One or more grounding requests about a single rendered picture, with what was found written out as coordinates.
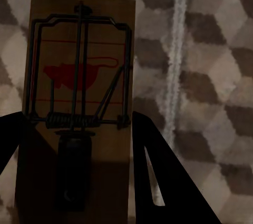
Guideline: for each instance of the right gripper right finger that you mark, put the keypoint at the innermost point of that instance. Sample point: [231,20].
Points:
[184,202]

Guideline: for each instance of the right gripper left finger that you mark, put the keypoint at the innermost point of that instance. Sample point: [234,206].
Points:
[10,136]

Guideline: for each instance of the mousetrap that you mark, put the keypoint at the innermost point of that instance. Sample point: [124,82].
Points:
[74,157]

